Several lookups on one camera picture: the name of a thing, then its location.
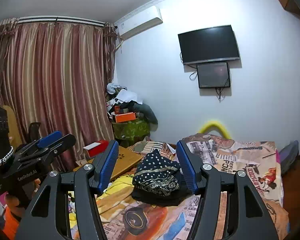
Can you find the pink cloth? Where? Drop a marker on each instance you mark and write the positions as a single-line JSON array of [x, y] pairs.
[[278, 157]]

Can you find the wooden lap desk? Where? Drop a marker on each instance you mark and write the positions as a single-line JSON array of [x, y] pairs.
[[125, 160]]

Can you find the white crumpled cloth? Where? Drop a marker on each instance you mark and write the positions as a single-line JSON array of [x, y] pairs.
[[127, 96]]

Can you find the orange box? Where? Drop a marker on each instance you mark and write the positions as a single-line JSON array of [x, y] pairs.
[[125, 117]]

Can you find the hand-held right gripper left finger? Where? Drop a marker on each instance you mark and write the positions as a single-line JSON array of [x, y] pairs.
[[107, 166]]

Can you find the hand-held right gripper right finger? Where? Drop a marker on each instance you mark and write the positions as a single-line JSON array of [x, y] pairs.
[[187, 168]]

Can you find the curtain rod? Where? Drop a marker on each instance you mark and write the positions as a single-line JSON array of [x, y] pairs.
[[52, 20]]

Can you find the yellow curved cushion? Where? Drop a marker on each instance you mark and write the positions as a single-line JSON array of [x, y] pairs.
[[215, 126]]

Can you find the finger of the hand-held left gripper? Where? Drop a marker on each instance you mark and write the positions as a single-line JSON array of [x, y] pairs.
[[62, 143], [48, 138]]

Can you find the black wall television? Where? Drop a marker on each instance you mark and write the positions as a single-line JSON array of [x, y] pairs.
[[208, 45]]

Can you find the black clothes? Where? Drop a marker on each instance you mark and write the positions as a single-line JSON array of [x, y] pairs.
[[162, 200]]

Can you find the striped pink beige curtain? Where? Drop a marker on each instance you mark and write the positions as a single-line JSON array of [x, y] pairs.
[[52, 80]]

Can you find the grey purple backpack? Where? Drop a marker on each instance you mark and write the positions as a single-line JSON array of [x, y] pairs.
[[288, 155]]

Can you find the person's left hand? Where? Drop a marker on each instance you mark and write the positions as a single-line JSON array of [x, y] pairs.
[[12, 202]]

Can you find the beige striped cloth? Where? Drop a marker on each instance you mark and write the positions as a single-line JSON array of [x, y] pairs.
[[150, 146]]

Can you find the navy patterned hooded garment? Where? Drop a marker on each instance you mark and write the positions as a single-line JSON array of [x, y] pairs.
[[156, 172]]

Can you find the rounded wooden board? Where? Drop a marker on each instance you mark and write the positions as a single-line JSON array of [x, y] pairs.
[[13, 125]]

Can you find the white air conditioner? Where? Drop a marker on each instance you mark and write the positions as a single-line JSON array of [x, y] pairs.
[[140, 21]]

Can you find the yellow cloth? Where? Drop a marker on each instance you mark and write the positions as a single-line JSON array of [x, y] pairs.
[[117, 192]]

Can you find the grey garment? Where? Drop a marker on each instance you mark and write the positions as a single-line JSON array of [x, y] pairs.
[[146, 112]]

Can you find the red white box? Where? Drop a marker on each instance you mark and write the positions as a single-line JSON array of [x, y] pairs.
[[96, 148]]

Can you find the small black wall monitor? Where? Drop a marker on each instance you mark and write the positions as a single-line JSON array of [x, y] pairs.
[[213, 75]]

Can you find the black mesh chair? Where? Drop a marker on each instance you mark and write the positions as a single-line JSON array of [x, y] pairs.
[[32, 131]]

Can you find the printed bed sheet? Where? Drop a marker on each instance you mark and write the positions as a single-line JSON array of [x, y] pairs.
[[240, 160]]

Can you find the dark red box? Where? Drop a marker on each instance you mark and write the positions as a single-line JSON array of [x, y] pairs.
[[121, 109]]

